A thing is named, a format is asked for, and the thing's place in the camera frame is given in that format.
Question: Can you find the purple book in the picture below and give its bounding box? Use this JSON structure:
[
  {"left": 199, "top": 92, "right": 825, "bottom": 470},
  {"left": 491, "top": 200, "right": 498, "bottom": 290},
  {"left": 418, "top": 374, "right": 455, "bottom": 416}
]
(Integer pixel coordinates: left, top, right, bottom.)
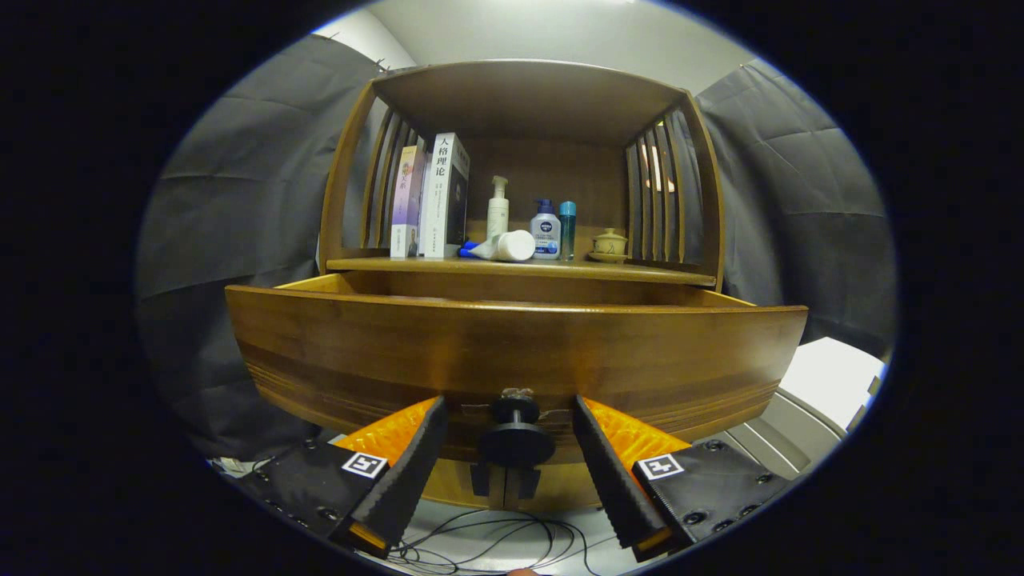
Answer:
[{"left": 390, "top": 144, "right": 427, "bottom": 259}]

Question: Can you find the brown wooden drawer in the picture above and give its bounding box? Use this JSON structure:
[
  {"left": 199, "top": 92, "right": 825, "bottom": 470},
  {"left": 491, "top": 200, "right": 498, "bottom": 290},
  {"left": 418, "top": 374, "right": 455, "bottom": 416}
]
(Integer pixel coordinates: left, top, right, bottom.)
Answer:
[{"left": 224, "top": 270, "right": 809, "bottom": 465}]

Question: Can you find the black backdrop cloth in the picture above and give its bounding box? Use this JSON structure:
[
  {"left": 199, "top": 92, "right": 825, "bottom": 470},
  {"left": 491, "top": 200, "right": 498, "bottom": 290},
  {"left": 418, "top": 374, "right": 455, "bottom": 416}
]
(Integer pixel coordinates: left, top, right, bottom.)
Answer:
[{"left": 134, "top": 34, "right": 897, "bottom": 461}]

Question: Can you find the white bottle with blue cap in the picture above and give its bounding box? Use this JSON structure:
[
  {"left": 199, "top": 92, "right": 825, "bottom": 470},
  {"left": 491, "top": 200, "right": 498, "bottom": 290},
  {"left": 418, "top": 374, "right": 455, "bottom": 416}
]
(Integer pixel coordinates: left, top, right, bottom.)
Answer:
[{"left": 530, "top": 198, "right": 562, "bottom": 260}]

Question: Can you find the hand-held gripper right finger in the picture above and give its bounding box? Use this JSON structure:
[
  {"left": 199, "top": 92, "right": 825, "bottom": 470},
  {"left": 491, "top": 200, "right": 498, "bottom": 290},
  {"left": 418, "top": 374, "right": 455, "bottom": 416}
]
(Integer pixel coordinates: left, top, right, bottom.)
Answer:
[{"left": 570, "top": 394, "right": 793, "bottom": 562}]

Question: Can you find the white thick book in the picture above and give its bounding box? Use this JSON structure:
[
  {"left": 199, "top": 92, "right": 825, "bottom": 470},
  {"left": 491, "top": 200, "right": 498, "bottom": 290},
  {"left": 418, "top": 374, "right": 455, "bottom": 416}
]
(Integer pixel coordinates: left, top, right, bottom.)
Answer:
[{"left": 418, "top": 132, "right": 471, "bottom": 259}]

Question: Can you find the black drawer knob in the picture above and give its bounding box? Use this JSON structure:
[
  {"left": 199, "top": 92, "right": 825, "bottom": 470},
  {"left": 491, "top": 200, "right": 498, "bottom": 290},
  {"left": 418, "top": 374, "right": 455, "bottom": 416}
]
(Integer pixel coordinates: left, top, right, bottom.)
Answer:
[{"left": 478, "top": 388, "right": 556, "bottom": 469}]

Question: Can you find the wooden countertop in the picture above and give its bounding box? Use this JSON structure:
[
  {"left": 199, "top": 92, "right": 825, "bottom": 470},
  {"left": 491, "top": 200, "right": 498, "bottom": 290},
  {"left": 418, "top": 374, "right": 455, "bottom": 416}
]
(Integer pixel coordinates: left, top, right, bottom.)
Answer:
[{"left": 326, "top": 254, "right": 718, "bottom": 287}]

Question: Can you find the white grey ridged board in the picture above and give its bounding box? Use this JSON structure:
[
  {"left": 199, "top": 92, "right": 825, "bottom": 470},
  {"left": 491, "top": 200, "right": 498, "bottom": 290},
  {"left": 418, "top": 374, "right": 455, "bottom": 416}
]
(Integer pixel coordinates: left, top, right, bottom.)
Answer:
[{"left": 716, "top": 338, "right": 887, "bottom": 481}]

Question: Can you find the brown wooden cabinet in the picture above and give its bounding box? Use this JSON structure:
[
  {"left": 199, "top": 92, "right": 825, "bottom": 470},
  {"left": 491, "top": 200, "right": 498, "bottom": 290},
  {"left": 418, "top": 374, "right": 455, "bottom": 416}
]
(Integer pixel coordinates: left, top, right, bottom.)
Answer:
[{"left": 318, "top": 58, "right": 726, "bottom": 513}]

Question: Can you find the wooden cabinet door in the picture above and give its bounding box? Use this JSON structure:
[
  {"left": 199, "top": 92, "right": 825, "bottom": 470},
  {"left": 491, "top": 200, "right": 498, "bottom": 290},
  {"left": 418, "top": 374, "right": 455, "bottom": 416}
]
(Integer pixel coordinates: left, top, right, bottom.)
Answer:
[
  {"left": 422, "top": 460, "right": 506, "bottom": 510},
  {"left": 506, "top": 462, "right": 605, "bottom": 513}
]

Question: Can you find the yellow lidded teacup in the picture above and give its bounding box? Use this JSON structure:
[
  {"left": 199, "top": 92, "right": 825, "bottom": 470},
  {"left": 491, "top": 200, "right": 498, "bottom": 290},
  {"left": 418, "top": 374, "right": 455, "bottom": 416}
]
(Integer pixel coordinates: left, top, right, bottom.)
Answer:
[{"left": 588, "top": 228, "right": 630, "bottom": 264}]

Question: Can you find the white green cream tube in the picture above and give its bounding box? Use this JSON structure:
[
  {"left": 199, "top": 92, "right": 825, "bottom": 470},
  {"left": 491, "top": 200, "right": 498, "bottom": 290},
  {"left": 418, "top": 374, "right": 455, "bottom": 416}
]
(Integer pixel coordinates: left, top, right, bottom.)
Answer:
[{"left": 468, "top": 230, "right": 537, "bottom": 262}]

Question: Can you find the white pump bottle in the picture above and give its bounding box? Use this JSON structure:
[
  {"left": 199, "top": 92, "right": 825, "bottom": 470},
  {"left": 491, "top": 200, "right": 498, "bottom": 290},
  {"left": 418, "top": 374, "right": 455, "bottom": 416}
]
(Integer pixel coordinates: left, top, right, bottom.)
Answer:
[{"left": 486, "top": 175, "right": 510, "bottom": 241}]

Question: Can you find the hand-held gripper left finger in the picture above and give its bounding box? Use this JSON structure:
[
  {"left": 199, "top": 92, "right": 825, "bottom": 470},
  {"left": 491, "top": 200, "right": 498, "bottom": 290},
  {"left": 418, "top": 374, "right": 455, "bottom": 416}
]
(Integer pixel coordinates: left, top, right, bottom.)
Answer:
[{"left": 240, "top": 394, "right": 449, "bottom": 559}]

